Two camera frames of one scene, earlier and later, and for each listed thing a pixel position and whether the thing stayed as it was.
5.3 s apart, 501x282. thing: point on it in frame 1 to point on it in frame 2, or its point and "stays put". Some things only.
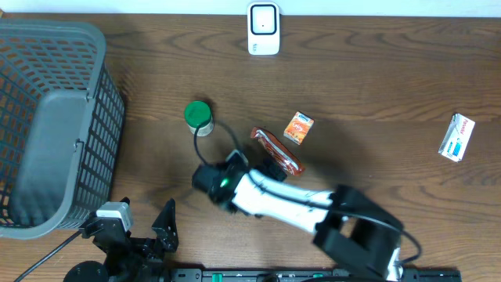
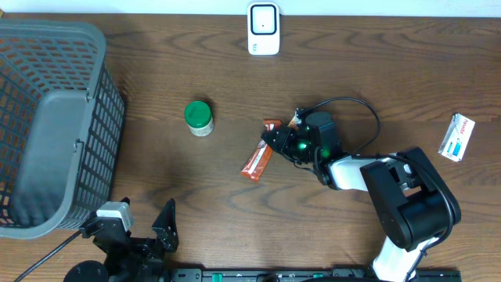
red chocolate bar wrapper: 284,155 to 256,165
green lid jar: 198,113 stays put
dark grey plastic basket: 62,123 stays put
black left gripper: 168,240 stays put
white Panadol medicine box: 456,137 stays put
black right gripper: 275,170 to 286,136
